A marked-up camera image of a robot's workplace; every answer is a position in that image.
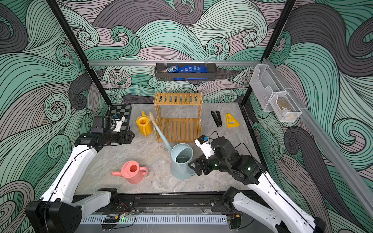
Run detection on black corner frame post left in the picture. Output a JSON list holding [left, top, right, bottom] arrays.
[[46, 0, 112, 106]]

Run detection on white slotted cable duct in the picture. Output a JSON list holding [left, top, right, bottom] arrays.
[[80, 215, 228, 225]]

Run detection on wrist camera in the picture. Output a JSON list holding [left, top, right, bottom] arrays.
[[195, 135, 215, 159], [112, 114, 125, 133]]

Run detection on black wall basket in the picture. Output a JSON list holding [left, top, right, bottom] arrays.
[[154, 63, 217, 81]]

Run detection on aluminium wall rail right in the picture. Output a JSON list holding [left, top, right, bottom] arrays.
[[262, 59, 373, 217]]

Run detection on black stapler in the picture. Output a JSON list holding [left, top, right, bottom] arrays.
[[211, 111, 222, 127]]

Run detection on blue snack bag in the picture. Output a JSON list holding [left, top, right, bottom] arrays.
[[177, 66, 208, 73]]

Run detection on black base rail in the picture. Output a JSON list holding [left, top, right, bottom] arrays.
[[98, 191, 235, 213]]

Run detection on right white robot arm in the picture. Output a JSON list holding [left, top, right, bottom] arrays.
[[188, 135, 326, 233]]

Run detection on clear plastic wall bin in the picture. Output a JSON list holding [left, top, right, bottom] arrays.
[[250, 64, 301, 123]]

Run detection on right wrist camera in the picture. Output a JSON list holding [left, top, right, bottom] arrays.
[[195, 135, 215, 159]]

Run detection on aluminium wall rail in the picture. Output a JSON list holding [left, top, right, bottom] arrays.
[[88, 59, 261, 67], [262, 59, 373, 217]]

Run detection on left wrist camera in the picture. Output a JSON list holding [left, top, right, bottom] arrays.
[[112, 114, 125, 133]]

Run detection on small candy packet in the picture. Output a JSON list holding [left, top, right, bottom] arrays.
[[160, 66, 179, 73]]

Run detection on black grey chessboard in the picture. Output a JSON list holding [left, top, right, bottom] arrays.
[[108, 104, 132, 131]]

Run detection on aluminium wall rail back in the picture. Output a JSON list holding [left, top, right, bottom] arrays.
[[88, 59, 261, 67]]

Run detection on yellow plastic watering can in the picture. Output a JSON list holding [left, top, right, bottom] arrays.
[[136, 111, 153, 137]]

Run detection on pink plastic watering can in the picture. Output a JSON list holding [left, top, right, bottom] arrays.
[[111, 160, 149, 184]]

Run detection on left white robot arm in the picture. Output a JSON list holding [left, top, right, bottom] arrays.
[[25, 114, 135, 233]]

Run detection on yellow triangular stand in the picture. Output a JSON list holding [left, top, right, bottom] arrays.
[[225, 113, 240, 128]]

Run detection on wooden slatted shelf rack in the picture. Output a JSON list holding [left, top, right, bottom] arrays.
[[153, 92, 203, 143]]

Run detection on light blue long-spout watering can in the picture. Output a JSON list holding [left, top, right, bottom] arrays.
[[148, 112, 196, 180]]

